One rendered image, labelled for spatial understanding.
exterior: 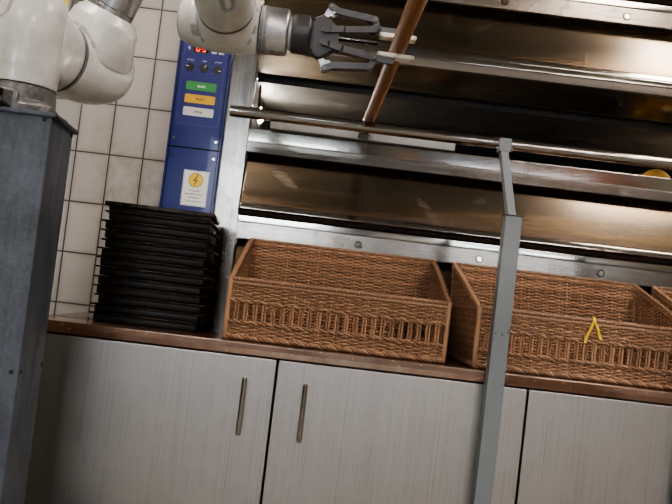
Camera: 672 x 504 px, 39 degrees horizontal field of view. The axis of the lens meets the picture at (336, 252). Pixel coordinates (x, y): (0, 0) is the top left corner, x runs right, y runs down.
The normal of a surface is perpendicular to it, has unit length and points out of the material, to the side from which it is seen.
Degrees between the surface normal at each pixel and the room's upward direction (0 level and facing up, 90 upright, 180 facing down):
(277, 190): 70
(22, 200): 90
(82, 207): 90
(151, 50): 90
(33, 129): 90
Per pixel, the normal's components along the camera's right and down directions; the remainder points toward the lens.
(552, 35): 0.06, -0.38
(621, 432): 0.02, -0.04
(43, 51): 0.76, 0.07
